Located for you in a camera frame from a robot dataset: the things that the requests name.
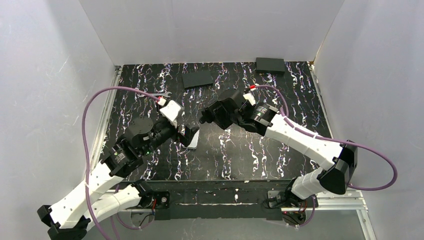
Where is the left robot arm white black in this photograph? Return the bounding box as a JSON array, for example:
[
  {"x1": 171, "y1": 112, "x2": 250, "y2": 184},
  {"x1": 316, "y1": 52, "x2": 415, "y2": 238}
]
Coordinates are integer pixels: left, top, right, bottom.
[{"x1": 37, "y1": 116, "x2": 200, "y2": 240}]

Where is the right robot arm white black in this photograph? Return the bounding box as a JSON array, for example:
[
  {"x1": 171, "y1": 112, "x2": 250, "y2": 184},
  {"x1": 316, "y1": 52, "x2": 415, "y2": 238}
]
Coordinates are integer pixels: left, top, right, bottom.
[{"x1": 199, "y1": 89, "x2": 357, "y2": 201}]

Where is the silver open-end wrench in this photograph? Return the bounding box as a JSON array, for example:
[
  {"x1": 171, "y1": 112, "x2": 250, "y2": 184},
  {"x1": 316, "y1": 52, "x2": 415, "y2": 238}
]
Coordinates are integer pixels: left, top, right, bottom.
[{"x1": 136, "y1": 91, "x2": 172, "y2": 99}]

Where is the black flat pad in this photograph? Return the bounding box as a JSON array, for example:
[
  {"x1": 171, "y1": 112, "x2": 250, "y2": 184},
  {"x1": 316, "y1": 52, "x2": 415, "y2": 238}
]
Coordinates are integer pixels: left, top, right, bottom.
[{"x1": 182, "y1": 70, "x2": 214, "y2": 89}]

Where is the black rectangular box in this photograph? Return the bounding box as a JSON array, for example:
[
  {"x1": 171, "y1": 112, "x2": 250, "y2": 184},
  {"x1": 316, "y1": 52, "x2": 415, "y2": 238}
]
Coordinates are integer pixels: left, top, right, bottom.
[{"x1": 255, "y1": 57, "x2": 287, "y2": 74}]

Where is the white network switch box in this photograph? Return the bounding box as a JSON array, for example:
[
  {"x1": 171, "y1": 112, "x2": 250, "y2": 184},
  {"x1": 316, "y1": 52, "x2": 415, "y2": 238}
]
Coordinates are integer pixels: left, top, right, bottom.
[{"x1": 182, "y1": 130, "x2": 200, "y2": 150}]

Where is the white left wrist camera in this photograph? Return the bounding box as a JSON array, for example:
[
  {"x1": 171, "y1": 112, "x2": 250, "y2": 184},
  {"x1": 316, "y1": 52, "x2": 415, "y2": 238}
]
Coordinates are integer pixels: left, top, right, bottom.
[{"x1": 157, "y1": 97, "x2": 184, "y2": 128}]

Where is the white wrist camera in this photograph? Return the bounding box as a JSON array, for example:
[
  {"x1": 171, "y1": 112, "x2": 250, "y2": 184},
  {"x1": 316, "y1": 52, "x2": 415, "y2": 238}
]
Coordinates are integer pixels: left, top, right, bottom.
[
  {"x1": 157, "y1": 97, "x2": 184, "y2": 128},
  {"x1": 243, "y1": 85, "x2": 256, "y2": 106}
]

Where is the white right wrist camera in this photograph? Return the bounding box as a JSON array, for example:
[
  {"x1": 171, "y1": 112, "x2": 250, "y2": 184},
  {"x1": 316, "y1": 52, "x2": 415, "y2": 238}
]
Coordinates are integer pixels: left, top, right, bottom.
[{"x1": 243, "y1": 85, "x2": 256, "y2": 106}]

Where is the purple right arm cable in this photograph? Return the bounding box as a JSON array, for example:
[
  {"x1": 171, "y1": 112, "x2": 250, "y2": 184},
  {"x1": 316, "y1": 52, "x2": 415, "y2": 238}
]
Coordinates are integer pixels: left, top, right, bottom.
[{"x1": 253, "y1": 84, "x2": 398, "y2": 227}]

